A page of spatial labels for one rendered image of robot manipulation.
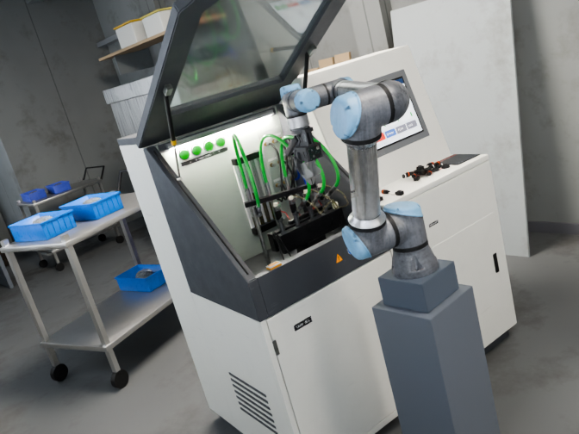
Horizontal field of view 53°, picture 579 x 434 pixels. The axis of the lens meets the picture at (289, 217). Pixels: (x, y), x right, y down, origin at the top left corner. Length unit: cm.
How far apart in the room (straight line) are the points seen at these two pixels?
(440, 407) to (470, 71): 263
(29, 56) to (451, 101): 560
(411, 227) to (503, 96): 231
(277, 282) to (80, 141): 637
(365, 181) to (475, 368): 78
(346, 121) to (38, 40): 697
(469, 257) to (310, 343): 95
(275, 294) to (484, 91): 243
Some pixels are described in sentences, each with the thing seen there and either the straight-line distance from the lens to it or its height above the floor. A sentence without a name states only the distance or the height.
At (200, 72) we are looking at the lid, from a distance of 218.
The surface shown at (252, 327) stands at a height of 75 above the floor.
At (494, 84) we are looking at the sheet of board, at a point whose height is 113.
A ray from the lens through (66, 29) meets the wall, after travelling 844.
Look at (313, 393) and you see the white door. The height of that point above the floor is 41.
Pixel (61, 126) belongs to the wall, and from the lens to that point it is 820.
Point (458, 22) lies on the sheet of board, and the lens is 419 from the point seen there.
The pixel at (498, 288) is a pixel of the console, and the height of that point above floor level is 32.
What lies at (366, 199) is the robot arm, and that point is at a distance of 170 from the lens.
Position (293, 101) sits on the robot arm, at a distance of 196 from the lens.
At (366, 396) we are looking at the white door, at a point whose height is 25.
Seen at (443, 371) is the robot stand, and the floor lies 61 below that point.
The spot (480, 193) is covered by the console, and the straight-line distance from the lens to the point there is 287.
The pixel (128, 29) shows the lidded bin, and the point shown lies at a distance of 687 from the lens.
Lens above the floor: 167
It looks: 15 degrees down
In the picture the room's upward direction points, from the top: 15 degrees counter-clockwise
